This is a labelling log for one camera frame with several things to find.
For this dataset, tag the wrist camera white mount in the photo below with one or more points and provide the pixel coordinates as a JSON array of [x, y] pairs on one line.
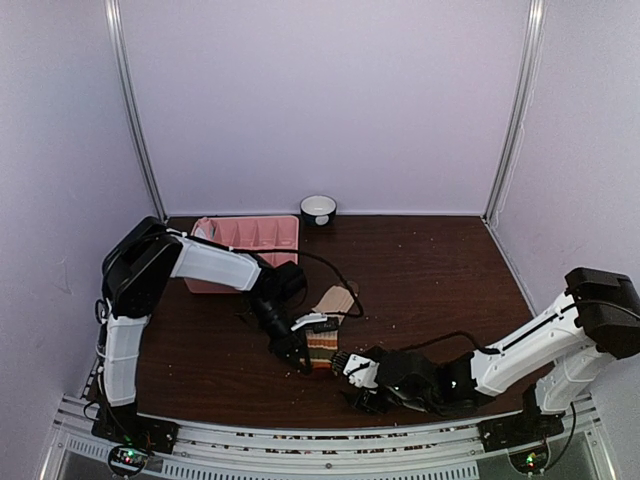
[[316, 322], [359, 371]]

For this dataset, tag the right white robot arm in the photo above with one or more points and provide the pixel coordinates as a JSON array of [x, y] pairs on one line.
[[592, 324]]

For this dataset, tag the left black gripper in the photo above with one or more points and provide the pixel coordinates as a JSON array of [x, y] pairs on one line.
[[293, 343]]

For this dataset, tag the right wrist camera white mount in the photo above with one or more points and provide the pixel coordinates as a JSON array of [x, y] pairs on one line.
[[359, 371]]

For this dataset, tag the aluminium front rail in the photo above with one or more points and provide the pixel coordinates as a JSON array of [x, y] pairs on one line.
[[446, 450]]

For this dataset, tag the right round control board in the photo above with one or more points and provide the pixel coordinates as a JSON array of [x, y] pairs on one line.
[[530, 461]]

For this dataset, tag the pink divided organizer tray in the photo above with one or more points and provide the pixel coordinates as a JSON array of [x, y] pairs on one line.
[[253, 233]]

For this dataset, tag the pink sock with teal patches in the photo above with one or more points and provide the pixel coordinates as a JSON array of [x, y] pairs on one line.
[[205, 228]]

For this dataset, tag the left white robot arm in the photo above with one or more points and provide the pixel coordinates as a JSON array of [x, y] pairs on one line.
[[135, 274]]

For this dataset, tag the right aluminium frame post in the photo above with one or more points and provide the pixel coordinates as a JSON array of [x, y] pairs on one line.
[[523, 91]]

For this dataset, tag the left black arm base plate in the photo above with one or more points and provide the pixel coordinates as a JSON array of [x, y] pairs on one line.
[[143, 433]]

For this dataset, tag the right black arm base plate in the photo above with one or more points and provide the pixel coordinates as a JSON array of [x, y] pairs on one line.
[[518, 429]]

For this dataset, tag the beige striped ribbed sock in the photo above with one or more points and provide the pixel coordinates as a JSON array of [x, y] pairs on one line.
[[322, 346]]

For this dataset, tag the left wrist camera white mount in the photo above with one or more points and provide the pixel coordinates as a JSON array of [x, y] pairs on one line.
[[316, 322]]

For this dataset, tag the black and white bowl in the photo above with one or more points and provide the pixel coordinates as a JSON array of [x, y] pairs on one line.
[[318, 210]]

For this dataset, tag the left round control board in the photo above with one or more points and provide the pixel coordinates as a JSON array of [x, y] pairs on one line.
[[125, 460]]

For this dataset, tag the round control board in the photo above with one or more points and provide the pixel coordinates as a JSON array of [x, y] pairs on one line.
[[125, 460], [530, 461]]

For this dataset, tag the aluminium frame post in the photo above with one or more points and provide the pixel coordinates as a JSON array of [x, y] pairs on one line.
[[118, 41], [523, 91]]

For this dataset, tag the left aluminium frame post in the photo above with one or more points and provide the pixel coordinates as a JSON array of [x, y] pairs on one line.
[[118, 41]]

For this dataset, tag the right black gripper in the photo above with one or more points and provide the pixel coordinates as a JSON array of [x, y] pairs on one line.
[[364, 403]]

